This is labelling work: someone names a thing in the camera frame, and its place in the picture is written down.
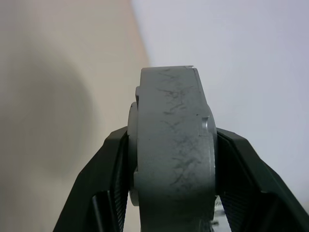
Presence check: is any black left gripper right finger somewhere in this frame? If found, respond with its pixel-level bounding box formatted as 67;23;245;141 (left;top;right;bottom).
213;127;309;232

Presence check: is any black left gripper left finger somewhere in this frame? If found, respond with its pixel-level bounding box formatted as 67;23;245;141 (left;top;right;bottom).
53;127;132;232

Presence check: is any notched grey motor cover plate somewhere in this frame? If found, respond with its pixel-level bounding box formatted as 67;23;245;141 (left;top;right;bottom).
193;66;218;194

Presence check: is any grey motor housing with windings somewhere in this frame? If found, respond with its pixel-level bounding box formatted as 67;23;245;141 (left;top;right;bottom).
134;65;215;232

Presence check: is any silver round disc part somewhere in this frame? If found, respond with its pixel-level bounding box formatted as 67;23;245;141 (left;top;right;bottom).
126;101;140;207

